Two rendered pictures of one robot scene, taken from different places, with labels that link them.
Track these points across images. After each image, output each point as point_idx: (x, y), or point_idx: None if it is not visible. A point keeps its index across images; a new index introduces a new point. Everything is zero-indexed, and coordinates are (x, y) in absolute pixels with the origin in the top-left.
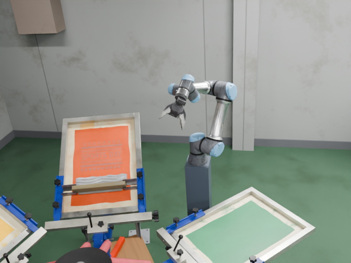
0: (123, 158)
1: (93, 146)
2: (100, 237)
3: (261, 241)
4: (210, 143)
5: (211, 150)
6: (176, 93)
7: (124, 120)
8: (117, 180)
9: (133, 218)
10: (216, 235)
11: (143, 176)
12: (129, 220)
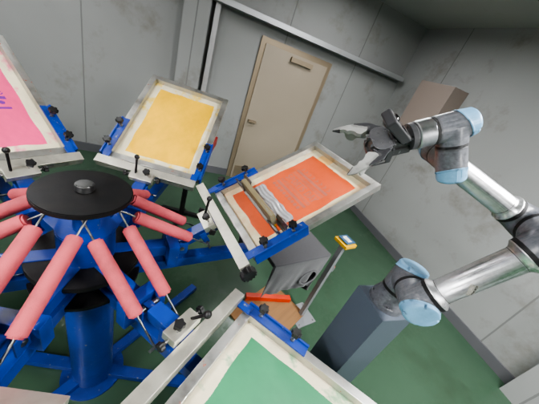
0: (310, 205)
1: (305, 176)
2: (199, 228)
3: None
4: (416, 289)
5: (406, 299)
6: (411, 122)
7: (358, 181)
8: (279, 214)
9: (232, 248)
10: (269, 394)
11: (295, 232)
12: (227, 246)
